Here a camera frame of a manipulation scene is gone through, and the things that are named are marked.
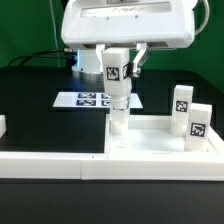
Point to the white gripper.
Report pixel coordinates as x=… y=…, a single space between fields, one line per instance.
x=163 y=24

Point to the white square table top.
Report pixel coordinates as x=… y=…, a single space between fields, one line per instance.
x=146 y=134

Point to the white sheet with AprilTags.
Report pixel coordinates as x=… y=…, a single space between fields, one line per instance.
x=82 y=100

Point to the white U-shaped obstacle fence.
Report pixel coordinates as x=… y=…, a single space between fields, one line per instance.
x=197 y=166

